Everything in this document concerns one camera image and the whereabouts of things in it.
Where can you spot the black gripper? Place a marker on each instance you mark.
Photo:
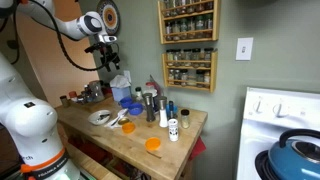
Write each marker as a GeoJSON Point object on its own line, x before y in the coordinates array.
{"type": "Point", "coordinates": [107, 51]}

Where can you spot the golden lid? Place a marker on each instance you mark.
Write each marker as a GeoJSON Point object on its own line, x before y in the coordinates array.
{"type": "Point", "coordinates": [123, 121]}

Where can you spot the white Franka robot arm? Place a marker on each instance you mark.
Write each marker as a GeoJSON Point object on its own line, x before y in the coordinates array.
{"type": "Point", "coordinates": [30, 116]}

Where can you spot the clear jar dark lid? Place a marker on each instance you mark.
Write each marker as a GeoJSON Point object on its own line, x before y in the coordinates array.
{"type": "Point", "coordinates": [138, 94]}

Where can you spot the white container red lid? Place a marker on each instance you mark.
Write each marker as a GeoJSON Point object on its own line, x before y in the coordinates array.
{"type": "Point", "coordinates": [150, 90]}

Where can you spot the red lid jar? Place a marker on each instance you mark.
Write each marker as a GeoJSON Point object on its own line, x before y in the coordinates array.
{"type": "Point", "coordinates": [73, 96]}

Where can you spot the glass spice jar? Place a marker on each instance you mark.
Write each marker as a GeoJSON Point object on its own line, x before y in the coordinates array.
{"type": "Point", "coordinates": [168, 28]}
{"type": "Point", "coordinates": [176, 27]}
{"type": "Point", "coordinates": [182, 5]}
{"type": "Point", "coordinates": [191, 24]}
{"type": "Point", "coordinates": [209, 3]}
{"type": "Point", "coordinates": [200, 76]}
{"type": "Point", "coordinates": [190, 4]}
{"type": "Point", "coordinates": [184, 26]}
{"type": "Point", "coordinates": [208, 54]}
{"type": "Point", "coordinates": [171, 75]}
{"type": "Point", "coordinates": [199, 4]}
{"type": "Point", "coordinates": [187, 55]}
{"type": "Point", "coordinates": [208, 22]}
{"type": "Point", "coordinates": [207, 78]}
{"type": "Point", "coordinates": [196, 54]}
{"type": "Point", "coordinates": [167, 6]}
{"type": "Point", "coordinates": [169, 55]}
{"type": "Point", "coordinates": [178, 55]}
{"type": "Point", "coordinates": [174, 6]}
{"type": "Point", "coordinates": [177, 75]}
{"type": "Point", "coordinates": [184, 76]}
{"type": "Point", "coordinates": [199, 23]}

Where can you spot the small brown jar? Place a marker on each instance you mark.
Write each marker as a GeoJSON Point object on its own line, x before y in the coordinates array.
{"type": "Point", "coordinates": [64, 101]}

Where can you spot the orange lid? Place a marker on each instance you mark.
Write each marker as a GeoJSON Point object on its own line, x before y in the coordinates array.
{"type": "Point", "coordinates": [128, 127]}
{"type": "Point", "coordinates": [152, 144]}

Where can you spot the spice jar black lid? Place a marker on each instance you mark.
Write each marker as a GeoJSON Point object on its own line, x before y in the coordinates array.
{"type": "Point", "coordinates": [185, 120]}

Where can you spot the blue pot with lid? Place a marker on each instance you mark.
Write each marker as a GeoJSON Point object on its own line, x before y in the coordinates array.
{"type": "Point", "coordinates": [286, 163]}

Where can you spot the blue tissue box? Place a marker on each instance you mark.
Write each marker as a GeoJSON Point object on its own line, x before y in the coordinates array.
{"type": "Point", "coordinates": [120, 91]}

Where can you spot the grey metal cup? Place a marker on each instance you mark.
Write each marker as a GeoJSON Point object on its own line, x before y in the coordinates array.
{"type": "Point", "coordinates": [96, 90]}

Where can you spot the dark utensil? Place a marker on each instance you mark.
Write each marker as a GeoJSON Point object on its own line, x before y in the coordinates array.
{"type": "Point", "coordinates": [103, 116]}

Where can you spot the white spoon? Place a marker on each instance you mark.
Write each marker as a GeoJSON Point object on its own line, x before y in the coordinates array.
{"type": "Point", "coordinates": [116, 119]}

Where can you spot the dark metal pepper mill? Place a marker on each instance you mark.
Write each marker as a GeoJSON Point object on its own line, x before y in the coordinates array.
{"type": "Point", "coordinates": [149, 108]}

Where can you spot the white bowl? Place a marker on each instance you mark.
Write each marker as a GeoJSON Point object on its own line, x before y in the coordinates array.
{"type": "Point", "coordinates": [94, 119]}

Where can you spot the white salt mill silver top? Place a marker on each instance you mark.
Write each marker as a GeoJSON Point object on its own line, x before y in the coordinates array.
{"type": "Point", "coordinates": [163, 115]}

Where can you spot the blue bottle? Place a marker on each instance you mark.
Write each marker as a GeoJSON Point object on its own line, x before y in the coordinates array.
{"type": "Point", "coordinates": [171, 110]}

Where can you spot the wooden spice rack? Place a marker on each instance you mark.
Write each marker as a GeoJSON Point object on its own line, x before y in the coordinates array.
{"type": "Point", "coordinates": [188, 40]}
{"type": "Point", "coordinates": [190, 87]}

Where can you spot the wooden butcher block table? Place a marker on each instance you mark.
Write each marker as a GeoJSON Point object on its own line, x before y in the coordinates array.
{"type": "Point", "coordinates": [133, 150]}

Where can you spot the white printed cup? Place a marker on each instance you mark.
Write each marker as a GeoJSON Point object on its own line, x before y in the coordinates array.
{"type": "Point", "coordinates": [173, 130]}

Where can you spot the red cloth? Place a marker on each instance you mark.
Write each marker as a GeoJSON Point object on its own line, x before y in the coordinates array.
{"type": "Point", "coordinates": [197, 148]}

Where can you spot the white stove knob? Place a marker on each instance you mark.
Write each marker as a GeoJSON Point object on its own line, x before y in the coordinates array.
{"type": "Point", "coordinates": [280, 109]}
{"type": "Point", "coordinates": [258, 106]}

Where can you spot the white stove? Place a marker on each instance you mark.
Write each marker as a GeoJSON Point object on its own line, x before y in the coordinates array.
{"type": "Point", "coordinates": [256, 136]}

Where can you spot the black stove burner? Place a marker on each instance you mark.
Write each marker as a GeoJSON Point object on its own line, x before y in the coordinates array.
{"type": "Point", "coordinates": [261, 165]}

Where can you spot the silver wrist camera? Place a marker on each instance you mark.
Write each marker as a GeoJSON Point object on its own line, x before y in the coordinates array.
{"type": "Point", "coordinates": [108, 38]}

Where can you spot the patterned decorative wall plate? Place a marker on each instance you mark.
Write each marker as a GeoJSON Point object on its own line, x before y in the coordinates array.
{"type": "Point", "coordinates": [109, 16]}

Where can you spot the white light switch plate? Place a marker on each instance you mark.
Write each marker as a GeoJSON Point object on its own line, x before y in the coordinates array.
{"type": "Point", "coordinates": [244, 49]}

